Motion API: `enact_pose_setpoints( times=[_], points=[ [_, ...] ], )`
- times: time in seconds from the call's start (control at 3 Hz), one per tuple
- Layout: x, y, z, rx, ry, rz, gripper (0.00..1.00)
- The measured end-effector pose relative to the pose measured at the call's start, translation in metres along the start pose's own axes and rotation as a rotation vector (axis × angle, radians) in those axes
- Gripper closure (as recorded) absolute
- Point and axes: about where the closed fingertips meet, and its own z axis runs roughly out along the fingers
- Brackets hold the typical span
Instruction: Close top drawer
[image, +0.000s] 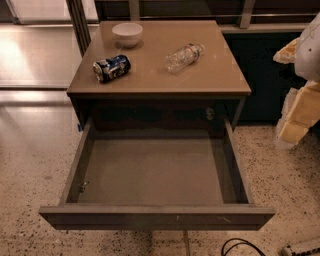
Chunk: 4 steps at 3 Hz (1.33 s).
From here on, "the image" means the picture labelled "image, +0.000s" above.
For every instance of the grey top drawer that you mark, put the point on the grey top drawer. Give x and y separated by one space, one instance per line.
157 179

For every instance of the white ceramic bowl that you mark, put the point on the white ceramic bowl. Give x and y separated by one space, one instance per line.
128 34

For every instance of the brown drawer cabinet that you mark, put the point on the brown drawer cabinet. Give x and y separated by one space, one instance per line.
215 75

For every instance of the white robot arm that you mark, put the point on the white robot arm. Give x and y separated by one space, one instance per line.
312 31

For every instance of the clear plastic water bottle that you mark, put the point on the clear plastic water bottle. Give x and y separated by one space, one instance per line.
183 57

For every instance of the blue soda can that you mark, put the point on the blue soda can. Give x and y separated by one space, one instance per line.
111 68

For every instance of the grey power strip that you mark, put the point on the grey power strip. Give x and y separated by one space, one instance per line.
305 248

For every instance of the dark metal railing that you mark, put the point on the dark metal railing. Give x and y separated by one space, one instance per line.
255 15

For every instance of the yellow foam-padded gripper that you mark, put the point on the yellow foam-padded gripper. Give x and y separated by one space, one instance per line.
309 55

